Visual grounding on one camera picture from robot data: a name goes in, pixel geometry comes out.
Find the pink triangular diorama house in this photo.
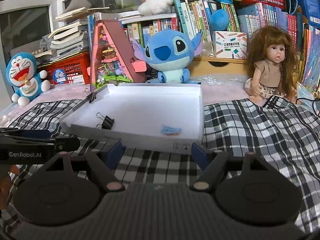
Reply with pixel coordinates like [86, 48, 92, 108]
[89, 20, 146, 92]

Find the black white plaid cloth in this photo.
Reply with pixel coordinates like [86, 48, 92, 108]
[1, 97, 319, 239]

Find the brown haired baby doll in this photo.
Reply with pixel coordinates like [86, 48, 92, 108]
[244, 25, 297, 103]

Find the stack of books left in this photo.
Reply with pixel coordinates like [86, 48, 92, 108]
[31, 0, 110, 62]

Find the white pencil pattern box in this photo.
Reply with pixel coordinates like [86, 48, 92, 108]
[213, 31, 247, 60]

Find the blue box upper right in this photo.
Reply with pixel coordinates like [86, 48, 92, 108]
[286, 0, 319, 29]

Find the black binder clip on rim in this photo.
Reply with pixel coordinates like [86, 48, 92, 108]
[84, 88, 97, 103]

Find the Doraemon plush toy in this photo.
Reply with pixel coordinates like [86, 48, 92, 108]
[6, 52, 51, 107]

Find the blue Stitch plush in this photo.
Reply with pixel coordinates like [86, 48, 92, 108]
[132, 29, 203, 83]

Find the white cardboard box tray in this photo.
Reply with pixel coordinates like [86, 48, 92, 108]
[59, 83, 204, 154]

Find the wooden drawer box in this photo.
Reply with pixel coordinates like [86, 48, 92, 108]
[187, 56, 249, 77]

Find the black binder clip in box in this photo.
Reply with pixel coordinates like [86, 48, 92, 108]
[96, 112, 114, 130]

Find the red plastic crate left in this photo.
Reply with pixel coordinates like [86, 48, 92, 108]
[37, 52, 90, 85]

